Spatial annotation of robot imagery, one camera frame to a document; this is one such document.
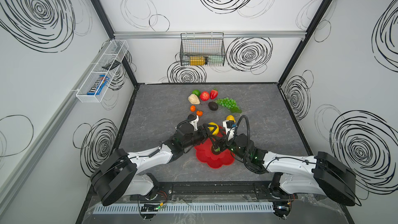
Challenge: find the red apple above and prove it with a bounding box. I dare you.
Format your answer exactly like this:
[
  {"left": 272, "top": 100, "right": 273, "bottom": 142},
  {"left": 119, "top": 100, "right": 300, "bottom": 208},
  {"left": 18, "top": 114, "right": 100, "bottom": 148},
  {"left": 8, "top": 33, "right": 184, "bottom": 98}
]
[{"left": 200, "top": 91, "right": 210, "bottom": 101}]

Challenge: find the green item in basket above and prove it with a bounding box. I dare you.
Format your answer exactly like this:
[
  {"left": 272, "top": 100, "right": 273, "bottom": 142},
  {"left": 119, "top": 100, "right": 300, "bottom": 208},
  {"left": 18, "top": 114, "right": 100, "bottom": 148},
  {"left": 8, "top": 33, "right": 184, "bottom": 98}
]
[{"left": 207, "top": 55, "right": 225, "bottom": 66}]

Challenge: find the grey slotted cable duct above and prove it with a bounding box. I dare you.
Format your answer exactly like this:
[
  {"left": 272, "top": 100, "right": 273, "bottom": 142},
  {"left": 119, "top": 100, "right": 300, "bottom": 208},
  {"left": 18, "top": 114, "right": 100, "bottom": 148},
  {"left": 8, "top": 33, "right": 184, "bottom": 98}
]
[{"left": 93, "top": 202, "right": 275, "bottom": 214}]

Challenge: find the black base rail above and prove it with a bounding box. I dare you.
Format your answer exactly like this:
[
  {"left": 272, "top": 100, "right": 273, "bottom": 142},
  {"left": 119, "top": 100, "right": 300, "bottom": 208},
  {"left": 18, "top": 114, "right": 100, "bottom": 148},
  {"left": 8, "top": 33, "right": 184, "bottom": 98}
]
[{"left": 88, "top": 180, "right": 338, "bottom": 201}]

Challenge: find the green lime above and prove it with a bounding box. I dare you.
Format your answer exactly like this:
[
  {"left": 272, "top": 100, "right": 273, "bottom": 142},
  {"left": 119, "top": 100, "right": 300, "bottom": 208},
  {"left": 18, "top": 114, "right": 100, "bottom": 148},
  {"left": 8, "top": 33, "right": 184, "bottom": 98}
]
[{"left": 192, "top": 90, "right": 201, "bottom": 97}]

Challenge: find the yellow box in basket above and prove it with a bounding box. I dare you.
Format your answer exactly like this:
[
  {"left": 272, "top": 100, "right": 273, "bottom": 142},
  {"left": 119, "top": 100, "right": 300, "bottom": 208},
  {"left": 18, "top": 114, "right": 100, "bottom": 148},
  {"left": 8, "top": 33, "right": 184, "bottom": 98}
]
[{"left": 190, "top": 56, "right": 207, "bottom": 66}]

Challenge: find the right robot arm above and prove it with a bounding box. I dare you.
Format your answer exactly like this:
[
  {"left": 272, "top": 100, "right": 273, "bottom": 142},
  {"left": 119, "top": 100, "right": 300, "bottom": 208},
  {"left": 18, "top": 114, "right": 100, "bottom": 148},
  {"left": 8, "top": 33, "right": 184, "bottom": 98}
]
[{"left": 206, "top": 120, "right": 356, "bottom": 206}]

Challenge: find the dark avocado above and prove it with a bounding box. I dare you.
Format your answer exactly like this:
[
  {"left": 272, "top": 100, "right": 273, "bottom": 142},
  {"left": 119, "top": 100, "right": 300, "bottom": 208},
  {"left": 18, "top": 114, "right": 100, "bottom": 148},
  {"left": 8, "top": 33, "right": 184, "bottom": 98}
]
[{"left": 208, "top": 102, "right": 219, "bottom": 111}]

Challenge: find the blue candy packet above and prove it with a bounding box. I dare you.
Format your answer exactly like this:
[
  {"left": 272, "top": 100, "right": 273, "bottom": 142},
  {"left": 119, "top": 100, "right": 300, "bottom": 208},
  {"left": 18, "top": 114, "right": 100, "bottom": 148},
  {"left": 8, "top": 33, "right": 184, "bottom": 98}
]
[{"left": 87, "top": 75, "right": 109, "bottom": 95}]

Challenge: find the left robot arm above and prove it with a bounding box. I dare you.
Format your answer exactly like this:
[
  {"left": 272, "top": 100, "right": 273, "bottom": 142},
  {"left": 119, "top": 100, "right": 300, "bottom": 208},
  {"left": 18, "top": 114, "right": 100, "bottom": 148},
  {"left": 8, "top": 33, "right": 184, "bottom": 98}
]
[{"left": 90, "top": 114, "right": 219, "bottom": 206}]

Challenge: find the red flower-shaped fruit bowl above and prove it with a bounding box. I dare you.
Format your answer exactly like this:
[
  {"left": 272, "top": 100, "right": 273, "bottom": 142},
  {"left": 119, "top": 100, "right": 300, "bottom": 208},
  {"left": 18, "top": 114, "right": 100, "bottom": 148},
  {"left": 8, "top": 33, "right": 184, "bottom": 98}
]
[{"left": 195, "top": 126, "right": 235, "bottom": 169}]

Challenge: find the beige garlic bulb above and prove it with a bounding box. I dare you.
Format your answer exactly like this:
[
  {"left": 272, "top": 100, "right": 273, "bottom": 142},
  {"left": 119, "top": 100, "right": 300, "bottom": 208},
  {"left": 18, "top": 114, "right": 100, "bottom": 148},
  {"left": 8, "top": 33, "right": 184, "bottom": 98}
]
[{"left": 188, "top": 94, "right": 201, "bottom": 105}]

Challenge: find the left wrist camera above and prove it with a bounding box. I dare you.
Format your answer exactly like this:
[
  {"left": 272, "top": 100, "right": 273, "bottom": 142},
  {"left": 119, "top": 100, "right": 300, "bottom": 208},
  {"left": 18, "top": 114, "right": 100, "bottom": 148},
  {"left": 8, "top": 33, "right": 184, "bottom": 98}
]
[{"left": 187, "top": 114, "right": 199, "bottom": 131}]

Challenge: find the black wire basket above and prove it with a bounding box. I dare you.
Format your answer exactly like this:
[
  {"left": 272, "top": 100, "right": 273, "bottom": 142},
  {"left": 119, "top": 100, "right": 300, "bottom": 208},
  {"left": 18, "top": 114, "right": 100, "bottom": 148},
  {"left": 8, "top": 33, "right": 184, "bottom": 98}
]
[{"left": 179, "top": 32, "right": 226, "bottom": 66}]

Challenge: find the green grape bunch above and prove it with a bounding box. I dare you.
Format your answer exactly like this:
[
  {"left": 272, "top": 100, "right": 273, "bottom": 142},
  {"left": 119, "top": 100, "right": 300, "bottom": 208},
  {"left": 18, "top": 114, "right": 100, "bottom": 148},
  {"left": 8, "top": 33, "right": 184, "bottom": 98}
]
[{"left": 216, "top": 97, "right": 242, "bottom": 114}]

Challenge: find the yellow pear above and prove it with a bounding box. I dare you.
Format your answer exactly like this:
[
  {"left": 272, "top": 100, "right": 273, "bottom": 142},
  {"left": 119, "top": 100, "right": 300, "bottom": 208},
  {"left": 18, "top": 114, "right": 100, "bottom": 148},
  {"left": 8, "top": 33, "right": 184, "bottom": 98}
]
[{"left": 226, "top": 115, "right": 235, "bottom": 122}]

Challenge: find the black remote control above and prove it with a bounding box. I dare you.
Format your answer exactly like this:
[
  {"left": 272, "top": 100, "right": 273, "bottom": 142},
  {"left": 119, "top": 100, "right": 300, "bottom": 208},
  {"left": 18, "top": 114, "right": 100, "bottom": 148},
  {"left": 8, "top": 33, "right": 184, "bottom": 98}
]
[{"left": 102, "top": 60, "right": 121, "bottom": 71}]

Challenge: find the yellow lemon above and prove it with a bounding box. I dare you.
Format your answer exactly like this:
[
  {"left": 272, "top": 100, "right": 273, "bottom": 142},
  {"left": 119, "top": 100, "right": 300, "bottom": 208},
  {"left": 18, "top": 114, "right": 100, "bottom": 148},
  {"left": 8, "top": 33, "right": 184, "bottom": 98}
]
[{"left": 207, "top": 122, "right": 219, "bottom": 136}]

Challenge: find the red strawberry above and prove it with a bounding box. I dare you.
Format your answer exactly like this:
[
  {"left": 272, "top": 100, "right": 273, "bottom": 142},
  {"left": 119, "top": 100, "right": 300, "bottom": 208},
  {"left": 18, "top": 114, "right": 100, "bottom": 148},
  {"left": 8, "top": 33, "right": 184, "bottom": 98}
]
[{"left": 210, "top": 89, "right": 218, "bottom": 100}]

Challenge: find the white wire shelf basket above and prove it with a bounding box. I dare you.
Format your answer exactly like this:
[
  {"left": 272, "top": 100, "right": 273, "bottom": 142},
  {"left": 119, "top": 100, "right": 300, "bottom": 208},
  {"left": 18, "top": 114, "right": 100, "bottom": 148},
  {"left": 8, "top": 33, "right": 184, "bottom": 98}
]
[{"left": 76, "top": 39, "right": 129, "bottom": 103}]

